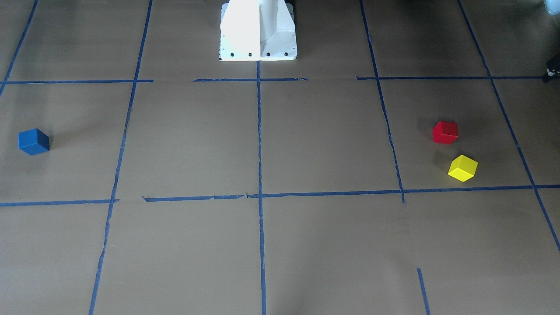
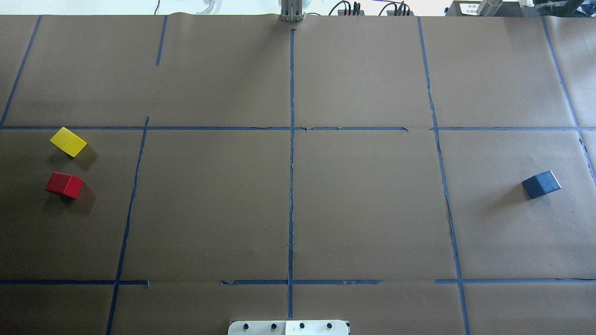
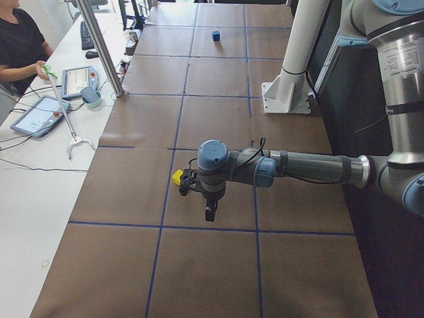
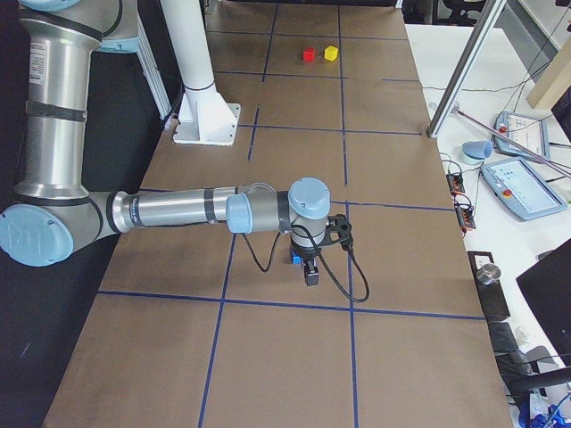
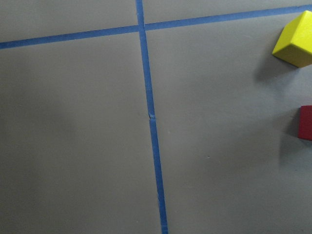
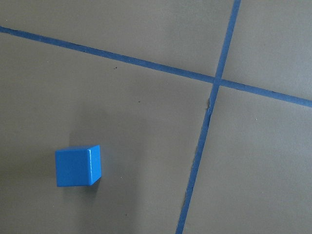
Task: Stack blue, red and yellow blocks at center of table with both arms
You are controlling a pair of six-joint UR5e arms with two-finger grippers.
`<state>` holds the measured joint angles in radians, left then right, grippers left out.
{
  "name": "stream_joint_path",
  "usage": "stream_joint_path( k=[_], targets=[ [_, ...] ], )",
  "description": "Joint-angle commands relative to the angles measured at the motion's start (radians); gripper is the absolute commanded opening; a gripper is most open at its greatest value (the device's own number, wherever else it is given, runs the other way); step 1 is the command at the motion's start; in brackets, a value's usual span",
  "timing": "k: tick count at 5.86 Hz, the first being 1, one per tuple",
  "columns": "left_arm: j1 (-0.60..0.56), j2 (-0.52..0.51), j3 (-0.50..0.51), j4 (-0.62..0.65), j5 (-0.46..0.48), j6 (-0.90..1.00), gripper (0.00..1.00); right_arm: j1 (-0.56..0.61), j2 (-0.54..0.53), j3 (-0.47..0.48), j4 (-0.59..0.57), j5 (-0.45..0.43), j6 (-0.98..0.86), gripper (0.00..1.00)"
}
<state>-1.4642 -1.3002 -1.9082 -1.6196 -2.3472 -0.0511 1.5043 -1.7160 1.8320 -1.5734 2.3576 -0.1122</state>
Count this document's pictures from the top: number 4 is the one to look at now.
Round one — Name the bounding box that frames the metal cylinder weight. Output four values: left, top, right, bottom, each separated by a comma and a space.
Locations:
476, 263, 501, 286

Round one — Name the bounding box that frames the orange black power strip far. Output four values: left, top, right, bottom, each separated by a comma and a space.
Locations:
446, 171, 465, 194

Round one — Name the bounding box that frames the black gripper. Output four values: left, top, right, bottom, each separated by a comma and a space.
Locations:
290, 243, 319, 286

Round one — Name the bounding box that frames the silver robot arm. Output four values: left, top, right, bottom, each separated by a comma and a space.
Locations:
1, 1, 330, 285

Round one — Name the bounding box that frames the far teach pendant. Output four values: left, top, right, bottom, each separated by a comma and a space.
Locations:
494, 111, 550, 159

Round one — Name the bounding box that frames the yellow cube block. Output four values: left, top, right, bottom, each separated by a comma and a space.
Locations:
323, 45, 339, 62

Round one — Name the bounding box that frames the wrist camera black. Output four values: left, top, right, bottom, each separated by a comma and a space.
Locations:
322, 214, 353, 247

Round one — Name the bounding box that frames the orange black power strip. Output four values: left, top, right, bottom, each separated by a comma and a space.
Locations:
454, 201, 476, 232
446, 171, 465, 194

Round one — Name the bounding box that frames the teach pendant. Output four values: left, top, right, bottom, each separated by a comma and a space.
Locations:
481, 157, 567, 221
494, 111, 550, 159

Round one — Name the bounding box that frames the black box on table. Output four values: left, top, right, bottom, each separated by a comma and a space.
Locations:
468, 251, 510, 322

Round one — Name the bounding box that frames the blue cube block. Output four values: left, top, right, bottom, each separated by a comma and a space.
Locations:
291, 252, 302, 264

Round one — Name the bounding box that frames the near teach pendant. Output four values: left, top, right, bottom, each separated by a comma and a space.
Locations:
481, 157, 567, 221

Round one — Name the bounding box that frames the blue tape roll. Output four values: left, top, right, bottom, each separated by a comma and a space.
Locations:
460, 140, 493, 165

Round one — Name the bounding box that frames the red cube block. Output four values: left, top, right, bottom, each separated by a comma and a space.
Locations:
302, 47, 315, 62

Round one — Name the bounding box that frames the black camera cable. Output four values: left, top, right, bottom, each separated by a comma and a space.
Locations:
240, 225, 370, 302

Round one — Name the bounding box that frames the orange black power strip near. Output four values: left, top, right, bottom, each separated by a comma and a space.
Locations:
454, 201, 476, 232

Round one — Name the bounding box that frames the black monitor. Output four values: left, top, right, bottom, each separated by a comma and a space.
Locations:
517, 244, 570, 355

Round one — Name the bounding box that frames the white mounting pole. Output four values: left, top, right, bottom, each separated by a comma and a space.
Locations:
161, 0, 241, 146

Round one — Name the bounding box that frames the aluminium frame post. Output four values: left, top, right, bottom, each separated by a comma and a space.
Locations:
426, 0, 507, 138

